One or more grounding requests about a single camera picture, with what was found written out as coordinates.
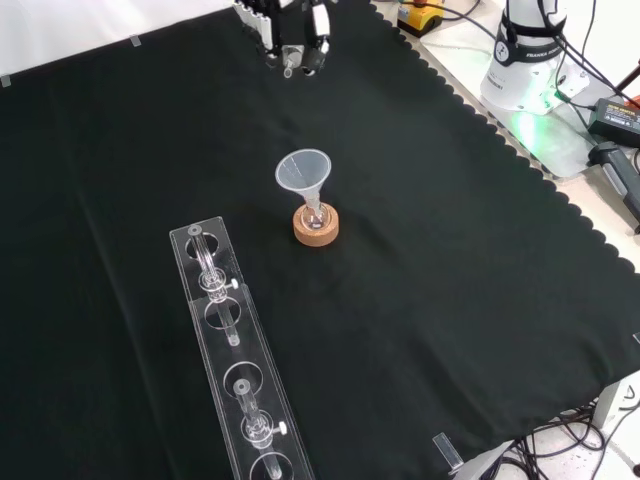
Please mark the clear plastic cloth clip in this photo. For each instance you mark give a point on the clear plastic cloth clip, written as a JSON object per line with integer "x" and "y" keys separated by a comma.
{"x": 448, "y": 452}
{"x": 135, "y": 41}
{"x": 5, "y": 80}

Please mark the translucent plastic funnel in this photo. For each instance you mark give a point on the translucent plastic funnel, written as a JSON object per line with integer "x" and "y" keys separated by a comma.
{"x": 302, "y": 172}

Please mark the yellow stop button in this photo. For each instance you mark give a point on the yellow stop button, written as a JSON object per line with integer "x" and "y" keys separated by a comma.
{"x": 422, "y": 17}

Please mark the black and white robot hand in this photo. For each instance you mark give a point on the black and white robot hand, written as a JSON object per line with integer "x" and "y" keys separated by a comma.
{"x": 317, "y": 30}

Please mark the clear acrylic funnel stand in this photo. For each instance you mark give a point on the clear acrylic funnel stand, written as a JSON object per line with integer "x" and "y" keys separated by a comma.
{"x": 235, "y": 350}

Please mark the black and grey clamp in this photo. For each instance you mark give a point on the black and grey clamp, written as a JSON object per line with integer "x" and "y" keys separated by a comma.
{"x": 617, "y": 172}

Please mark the clear round-bottom flask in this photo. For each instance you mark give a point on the clear round-bottom flask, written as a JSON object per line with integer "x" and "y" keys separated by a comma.
{"x": 315, "y": 217}

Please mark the black power adapter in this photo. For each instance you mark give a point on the black power adapter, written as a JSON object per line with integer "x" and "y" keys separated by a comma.
{"x": 617, "y": 117}

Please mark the black bench cloth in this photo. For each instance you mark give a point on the black bench cloth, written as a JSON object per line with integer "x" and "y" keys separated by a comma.
{"x": 400, "y": 300}

